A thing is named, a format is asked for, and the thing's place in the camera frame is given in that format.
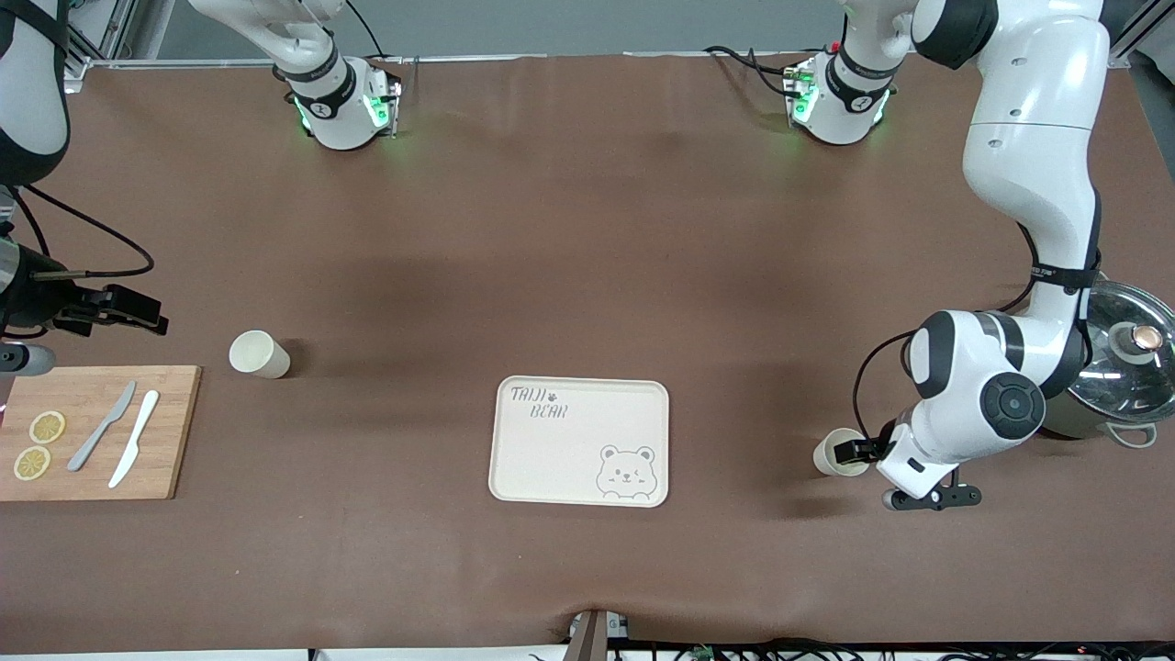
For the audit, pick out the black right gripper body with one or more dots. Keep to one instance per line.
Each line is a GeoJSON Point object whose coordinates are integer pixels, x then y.
{"type": "Point", "coordinates": [41, 301]}

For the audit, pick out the white plastic cup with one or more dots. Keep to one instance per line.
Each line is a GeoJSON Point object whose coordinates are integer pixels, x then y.
{"type": "Point", "coordinates": [262, 356]}
{"type": "Point", "coordinates": [826, 456]}

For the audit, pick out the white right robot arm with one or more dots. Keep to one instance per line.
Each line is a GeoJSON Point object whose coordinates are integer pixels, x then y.
{"type": "Point", "coordinates": [330, 119]}

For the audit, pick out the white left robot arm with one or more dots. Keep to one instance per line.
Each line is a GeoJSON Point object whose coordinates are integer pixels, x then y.
{"type": "Point", "coordinates": [1028, 138]}

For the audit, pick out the white tray with bear print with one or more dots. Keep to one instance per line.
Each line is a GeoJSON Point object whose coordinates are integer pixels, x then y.
{"type": "Point", "coordinates": [551, 459]}

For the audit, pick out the wooden cutting board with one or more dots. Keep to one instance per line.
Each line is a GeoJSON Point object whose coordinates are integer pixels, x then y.
{"type": "Point", "coordinates": [174, 441]}

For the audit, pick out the lemon slice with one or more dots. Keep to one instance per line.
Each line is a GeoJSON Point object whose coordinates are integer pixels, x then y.
{"type": "Point", "coordinates": [47, 427]}
{"type": "Point", "coordinates": [32, 463]}

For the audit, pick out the grey plastic knife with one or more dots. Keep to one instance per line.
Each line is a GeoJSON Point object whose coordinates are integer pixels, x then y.
{"type": "Point", "coordinates": [84, 452]}

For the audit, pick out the white plastic knife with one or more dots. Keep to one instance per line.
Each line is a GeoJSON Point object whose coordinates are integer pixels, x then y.
{"type": "Point", "coordinates": [124, 464]}

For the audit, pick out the grey electric cooking pot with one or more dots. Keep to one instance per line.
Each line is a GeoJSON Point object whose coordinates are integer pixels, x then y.
{"type": "Point", "coordinates": [1088, 428]}

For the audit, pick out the glass pot lid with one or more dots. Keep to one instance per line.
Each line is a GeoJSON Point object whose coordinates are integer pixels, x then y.
{"type": "Point", "coordinates": [1129, 386]}

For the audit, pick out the green circuit board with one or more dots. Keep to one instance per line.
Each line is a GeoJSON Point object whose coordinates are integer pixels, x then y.
{"type": "Point", "coordinates": [702, 654]}

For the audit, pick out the aluminium frame profile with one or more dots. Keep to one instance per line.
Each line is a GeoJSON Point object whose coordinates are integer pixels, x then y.
{"type": "Point", "coordinates": [1124, 50]}
{"type": "Point", "coordinates": [101, 28]}

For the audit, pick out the metal table edge bracket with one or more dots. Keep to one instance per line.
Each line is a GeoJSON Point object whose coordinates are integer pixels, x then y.
{"type": "Point", "coordinates": [592, 638]}

